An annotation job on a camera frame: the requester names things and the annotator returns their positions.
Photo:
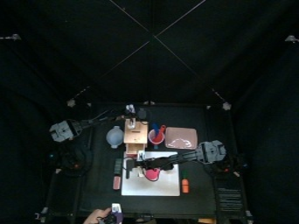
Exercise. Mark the orange toy carrot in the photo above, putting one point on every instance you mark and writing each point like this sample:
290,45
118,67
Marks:
185,185

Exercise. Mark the dark grey oval object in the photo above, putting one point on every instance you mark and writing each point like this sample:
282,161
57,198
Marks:
142,113

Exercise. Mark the red white-striped block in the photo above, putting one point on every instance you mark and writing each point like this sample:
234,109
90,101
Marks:
117,183

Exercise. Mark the white cutting board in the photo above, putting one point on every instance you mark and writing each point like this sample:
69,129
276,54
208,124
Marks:
156,188

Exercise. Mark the pinkish brown tray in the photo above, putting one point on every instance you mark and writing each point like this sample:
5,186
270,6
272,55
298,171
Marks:
181,132

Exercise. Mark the white text label sticker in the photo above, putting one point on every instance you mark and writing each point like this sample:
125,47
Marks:
230,198

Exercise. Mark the blue plastic utensil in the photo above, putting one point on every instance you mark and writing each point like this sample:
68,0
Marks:
156,128

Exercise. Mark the metal frame clamp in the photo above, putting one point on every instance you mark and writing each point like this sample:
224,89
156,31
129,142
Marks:
146,102
226,105
292,38
72,102
15,37
153,102

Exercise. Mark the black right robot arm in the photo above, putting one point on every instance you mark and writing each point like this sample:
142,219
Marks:
213,151

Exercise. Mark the small blue piece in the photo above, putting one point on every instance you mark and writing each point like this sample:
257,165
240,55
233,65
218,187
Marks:
157,146

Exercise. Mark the person's hand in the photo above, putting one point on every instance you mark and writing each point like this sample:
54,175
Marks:
96,216

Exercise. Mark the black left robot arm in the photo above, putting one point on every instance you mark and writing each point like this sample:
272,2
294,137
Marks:
65,131

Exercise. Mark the dark purple handheld device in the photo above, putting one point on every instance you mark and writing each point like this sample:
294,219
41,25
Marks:
116,218

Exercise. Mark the red plastic cup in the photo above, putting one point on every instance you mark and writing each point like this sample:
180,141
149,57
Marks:
154,140

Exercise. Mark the wooden drawer box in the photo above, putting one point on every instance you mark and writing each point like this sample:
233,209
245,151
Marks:
137,137

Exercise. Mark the green white-striped block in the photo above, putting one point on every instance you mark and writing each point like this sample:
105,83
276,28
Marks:
120,166

